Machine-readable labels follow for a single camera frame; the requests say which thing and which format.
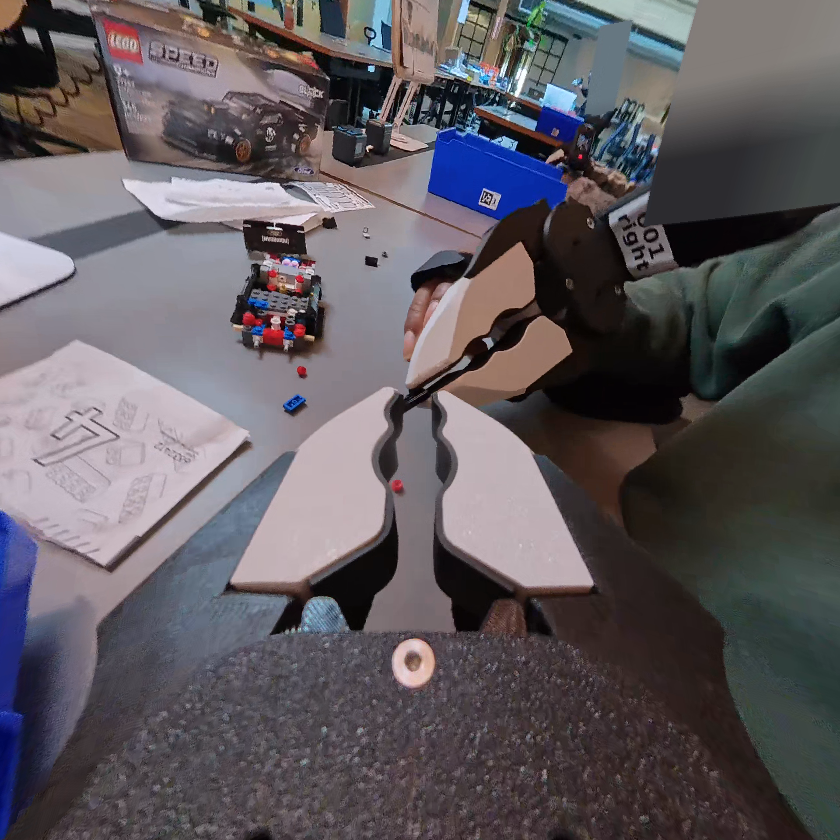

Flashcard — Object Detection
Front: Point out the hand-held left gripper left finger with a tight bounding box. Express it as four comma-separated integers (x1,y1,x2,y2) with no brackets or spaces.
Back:
230,387,402,630

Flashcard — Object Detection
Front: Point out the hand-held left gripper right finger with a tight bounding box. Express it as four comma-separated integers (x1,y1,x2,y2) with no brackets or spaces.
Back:
430,391,595,630

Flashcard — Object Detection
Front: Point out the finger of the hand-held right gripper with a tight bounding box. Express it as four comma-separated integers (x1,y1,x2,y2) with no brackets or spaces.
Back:
423,315,574,408
405,241,543,389

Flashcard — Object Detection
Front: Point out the lego car model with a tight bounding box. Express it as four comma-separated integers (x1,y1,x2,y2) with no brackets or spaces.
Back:
230,255,328,354

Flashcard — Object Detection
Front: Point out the blue plastic bin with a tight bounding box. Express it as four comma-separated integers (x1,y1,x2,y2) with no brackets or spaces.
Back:
0,512,39,816

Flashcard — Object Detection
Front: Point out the person's right forearm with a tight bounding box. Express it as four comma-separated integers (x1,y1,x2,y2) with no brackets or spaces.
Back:
545,210,840,425

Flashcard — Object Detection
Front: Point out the black stickered lego panel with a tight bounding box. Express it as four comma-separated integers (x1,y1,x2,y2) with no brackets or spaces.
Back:
242,220,310,257

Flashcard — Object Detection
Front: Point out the lego set box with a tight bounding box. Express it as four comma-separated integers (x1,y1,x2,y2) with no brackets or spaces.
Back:
91,0,331,183

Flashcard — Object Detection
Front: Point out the person's right hand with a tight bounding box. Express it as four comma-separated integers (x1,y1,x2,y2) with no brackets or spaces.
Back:
403,281,454,360

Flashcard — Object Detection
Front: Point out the blue storage bin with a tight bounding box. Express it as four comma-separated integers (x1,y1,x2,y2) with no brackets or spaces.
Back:
427,127,569,221
536,104,585,143

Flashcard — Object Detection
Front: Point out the small printed paper sheet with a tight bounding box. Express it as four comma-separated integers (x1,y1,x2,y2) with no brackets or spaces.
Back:
289,180,375,215

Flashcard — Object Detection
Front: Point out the printed white paper bag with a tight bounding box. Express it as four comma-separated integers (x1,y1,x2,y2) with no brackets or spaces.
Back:
0,339,252,569

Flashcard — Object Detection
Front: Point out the wooden easel sign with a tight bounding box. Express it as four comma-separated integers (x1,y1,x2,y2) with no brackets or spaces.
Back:
379,0,441,156

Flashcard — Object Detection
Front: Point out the white booklet stand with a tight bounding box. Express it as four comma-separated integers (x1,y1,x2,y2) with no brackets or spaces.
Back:
0,231,77,310

